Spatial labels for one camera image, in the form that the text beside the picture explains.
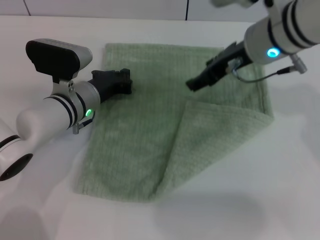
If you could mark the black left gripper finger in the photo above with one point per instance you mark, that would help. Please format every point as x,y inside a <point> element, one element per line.
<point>125,74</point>
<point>127,87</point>

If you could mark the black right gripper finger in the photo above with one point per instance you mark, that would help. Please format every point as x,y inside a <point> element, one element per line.
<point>201,85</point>
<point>197,78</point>

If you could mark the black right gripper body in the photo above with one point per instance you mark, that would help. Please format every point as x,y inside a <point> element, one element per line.
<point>226,65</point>

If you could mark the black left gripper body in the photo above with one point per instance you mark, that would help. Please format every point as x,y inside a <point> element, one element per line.
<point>107,82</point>

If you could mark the green ribbed towel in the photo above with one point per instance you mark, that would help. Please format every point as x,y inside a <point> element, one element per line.
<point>140,140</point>

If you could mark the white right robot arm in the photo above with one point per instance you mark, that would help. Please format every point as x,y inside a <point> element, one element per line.
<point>282,32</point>

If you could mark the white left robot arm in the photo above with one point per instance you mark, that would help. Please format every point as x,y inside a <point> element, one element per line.
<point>50,117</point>

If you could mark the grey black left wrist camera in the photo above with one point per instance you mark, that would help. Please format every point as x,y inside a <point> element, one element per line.
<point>53,57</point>

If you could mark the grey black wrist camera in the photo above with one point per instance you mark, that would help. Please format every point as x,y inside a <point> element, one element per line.
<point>230,2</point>
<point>53,57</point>

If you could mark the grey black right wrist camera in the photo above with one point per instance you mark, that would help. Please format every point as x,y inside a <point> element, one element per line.
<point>230,2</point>

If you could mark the thin dark wall strip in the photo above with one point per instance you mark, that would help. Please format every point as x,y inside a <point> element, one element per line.
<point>186,10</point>

